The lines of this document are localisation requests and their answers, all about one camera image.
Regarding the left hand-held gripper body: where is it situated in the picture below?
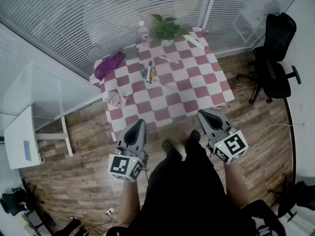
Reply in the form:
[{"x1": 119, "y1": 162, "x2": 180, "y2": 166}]
[{"x1": 107, "y1": 146, "x2": 150, "y2": 182}]

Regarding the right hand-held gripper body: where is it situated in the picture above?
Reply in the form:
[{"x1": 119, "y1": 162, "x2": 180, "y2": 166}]
[{"x1": 208, "y1": 128, "x2": 249, "y2": 166}]

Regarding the blue white pen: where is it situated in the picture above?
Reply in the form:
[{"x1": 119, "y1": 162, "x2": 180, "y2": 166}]
[{"x1": 146, "y1": 60, "x2": 153, "y2": 83}]

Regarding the person's left forearm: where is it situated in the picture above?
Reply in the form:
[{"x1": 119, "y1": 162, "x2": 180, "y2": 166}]
[{"x1": 117, "y1": 179, "x2": 148, "y2": 228}]

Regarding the person's right forearm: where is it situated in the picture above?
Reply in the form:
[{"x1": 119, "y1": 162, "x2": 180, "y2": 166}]
[{"x1": 222, "y1": 161, "x2": 247, "y2": 208}]

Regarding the checkered table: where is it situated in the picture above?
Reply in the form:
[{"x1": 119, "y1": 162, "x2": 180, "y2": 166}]
[{"x1": 89, "y1": 26, "x2": 236, "y2": 142}]

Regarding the black office chair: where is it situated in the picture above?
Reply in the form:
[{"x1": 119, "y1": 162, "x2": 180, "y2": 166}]
[{"x1": 236, "y1": 12, "x2": 302, "y2": 105}]

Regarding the person's right shoe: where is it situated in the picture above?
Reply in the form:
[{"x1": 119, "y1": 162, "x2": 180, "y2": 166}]
[{"x1": 189, "y1": 129, "x2": 201, "y2": 142}]

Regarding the person's shoe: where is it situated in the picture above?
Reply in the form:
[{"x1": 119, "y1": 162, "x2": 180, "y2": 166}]
[
  {"x1": 162, "y1": 138, "x2": 175, "y2": 153},
  {"x1": 189, "y1": 129, "x2": 201, "y2": 142}
]

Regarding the person's left shoe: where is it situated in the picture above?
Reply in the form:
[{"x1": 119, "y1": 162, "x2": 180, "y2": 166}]
[{"x1": 162, "y1": 138, "x2": 175, "y2": 153}]

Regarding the clear plastic water bottle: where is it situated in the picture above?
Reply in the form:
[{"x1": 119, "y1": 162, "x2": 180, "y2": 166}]
[
  {"x1": 137, "y1": 20, "x2": 151, "y2": 44},
  {"x1": 102, "y1": 90, "x2": 127, "y2": 108}
]

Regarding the person's body in black clothing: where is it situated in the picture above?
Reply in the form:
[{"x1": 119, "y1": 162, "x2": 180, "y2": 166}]
[{"x1": 105, "y1": 129, "x2": 286, "y2": 236}]

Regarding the purple cloth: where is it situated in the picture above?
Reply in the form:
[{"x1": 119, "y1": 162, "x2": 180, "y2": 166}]
[{"x1": 94, "y1": 51, "x2": 126, "y2": 81}]

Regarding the black chair with star base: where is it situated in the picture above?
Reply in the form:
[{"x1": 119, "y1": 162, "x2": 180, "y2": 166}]
[{"x1": 268, "y1": 173, "x2": 315, "y2": 223}]

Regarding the grey flat pad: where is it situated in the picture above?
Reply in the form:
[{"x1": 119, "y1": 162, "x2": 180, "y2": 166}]
[{"x1": 112, "y1": 45, "x2": 138, "y2": 60}]

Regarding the blue paper sheet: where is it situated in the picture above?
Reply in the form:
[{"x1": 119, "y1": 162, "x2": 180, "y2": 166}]
[{"x1": 24, "y1": 140, "x2": 32, "y2": 162}]

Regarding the white side table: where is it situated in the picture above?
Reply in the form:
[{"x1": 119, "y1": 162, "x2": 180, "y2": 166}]
[{"x1": 3, "y1": 105, "x2": 74, "y2": 170}]

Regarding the green potted plant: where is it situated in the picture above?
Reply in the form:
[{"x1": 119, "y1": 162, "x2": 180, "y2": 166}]
[{"x1": 150, "y1": 13, "x2": 190, "y2": 46}]

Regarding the small black swivel chair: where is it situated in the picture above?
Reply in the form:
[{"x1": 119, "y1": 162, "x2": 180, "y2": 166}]
[{"x1": 0, "y1": 187, "x2": 35, "y2": 216}]

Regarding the long white floor cable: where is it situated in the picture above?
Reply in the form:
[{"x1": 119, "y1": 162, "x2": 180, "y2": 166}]
[{"x1": 247, "y1": 123, "x2": 293, "y2": 147}]

